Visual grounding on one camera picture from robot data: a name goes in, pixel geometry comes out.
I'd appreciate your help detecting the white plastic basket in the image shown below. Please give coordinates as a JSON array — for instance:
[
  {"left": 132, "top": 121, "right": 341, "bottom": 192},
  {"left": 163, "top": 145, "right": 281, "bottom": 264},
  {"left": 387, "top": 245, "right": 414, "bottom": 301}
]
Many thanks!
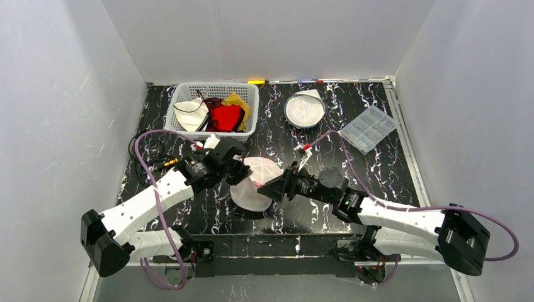
[{"left": 164, "top": 82, "right": 259, "bottom": 142}]

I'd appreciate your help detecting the black coiled cable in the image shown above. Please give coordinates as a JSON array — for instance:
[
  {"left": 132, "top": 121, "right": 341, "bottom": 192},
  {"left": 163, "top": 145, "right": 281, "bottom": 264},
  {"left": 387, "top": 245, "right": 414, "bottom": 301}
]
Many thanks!
[{"left": 127, "top": 129, "right": 180, "bottom": 193}]

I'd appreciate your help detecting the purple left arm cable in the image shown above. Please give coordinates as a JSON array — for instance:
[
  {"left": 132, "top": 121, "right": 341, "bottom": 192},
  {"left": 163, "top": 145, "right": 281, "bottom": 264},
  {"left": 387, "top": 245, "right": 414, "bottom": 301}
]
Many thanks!
[{"left": 134, "top": 129, "right": 201, "bottom": 291}]

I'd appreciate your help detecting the bright red bra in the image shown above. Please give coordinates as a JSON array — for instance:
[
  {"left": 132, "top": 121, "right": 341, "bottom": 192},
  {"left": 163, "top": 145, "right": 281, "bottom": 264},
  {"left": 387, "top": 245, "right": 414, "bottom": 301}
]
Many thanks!
[{"left": 206, "top": 104, "right": 246, "bottom": 132}]

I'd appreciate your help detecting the clear plastic parts box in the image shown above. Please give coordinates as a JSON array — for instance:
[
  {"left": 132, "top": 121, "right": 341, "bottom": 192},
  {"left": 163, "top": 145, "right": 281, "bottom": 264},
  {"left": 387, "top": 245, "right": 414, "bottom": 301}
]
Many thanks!
[{"left": 339, "top": 105, "right": 396, "bottom": 154}]

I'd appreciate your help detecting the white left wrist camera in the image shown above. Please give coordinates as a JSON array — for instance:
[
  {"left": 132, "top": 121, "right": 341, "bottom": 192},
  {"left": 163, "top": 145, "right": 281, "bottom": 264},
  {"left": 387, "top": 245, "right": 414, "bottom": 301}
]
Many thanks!
[{"left": 195, "top": 133, "right": 220, "bottom": 150}]

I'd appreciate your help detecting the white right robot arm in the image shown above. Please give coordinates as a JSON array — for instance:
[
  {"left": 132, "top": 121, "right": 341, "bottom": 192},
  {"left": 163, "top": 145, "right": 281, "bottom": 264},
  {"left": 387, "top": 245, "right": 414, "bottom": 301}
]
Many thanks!
[{"left": 257, "top": 167, "right": 491, "bottom": 276}]

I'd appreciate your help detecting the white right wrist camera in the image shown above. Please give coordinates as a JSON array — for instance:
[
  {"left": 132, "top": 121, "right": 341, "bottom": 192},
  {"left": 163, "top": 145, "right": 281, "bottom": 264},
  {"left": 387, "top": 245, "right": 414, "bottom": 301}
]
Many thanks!
[{"left": 293, "top": 143, "right": 312, "bottom": 171}]

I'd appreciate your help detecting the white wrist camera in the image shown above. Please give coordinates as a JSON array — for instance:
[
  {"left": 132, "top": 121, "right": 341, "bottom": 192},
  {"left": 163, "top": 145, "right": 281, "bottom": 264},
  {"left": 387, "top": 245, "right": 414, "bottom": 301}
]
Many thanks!
[
  {"left": 293, "top": 143, "right": 312, "bottom": 171},
  {"left": 195, "top": 133, "right": 220, "bottom": 150}
]

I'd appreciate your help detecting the dark red bra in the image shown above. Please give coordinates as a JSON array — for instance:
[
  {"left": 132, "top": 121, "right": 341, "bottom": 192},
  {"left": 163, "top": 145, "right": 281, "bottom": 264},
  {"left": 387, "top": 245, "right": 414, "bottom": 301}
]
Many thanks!
[{"left": 203, "top": 98, "right": 224, "bottom": 111}]

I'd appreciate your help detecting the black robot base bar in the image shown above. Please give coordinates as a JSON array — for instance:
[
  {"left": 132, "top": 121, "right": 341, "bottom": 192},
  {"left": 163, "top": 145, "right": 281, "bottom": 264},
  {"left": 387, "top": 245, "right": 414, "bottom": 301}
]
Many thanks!
[{"left": 152, "top": 235, "right": 387, "bottom": 284}]

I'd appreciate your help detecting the white pink-trim laundry bag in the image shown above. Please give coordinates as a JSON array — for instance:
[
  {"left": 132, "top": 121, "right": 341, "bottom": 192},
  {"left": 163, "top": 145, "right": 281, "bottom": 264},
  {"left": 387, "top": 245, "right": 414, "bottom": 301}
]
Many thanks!
[{"left": 229, "top": 157, "right": 283, "bottom": 212}]

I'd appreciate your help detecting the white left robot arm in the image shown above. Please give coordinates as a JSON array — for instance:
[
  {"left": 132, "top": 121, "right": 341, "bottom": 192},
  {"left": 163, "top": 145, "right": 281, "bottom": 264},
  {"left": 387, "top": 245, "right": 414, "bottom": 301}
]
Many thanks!
[{"left": 80, "top": 134, "right": 251, "bottom": 277}]

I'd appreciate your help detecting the black bra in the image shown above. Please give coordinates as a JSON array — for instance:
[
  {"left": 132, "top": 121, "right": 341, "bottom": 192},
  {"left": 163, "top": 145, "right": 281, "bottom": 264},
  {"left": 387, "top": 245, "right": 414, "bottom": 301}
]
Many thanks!
[{"left": 173, "top": 94, "right": 211, "bottom": 132}]

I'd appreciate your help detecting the yellow bra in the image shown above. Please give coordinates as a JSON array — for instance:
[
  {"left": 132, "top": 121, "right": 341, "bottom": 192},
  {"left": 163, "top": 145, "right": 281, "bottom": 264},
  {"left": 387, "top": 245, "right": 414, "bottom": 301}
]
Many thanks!
[{"left": 225, "top": 92, "right": 251, "bottom": 132}]

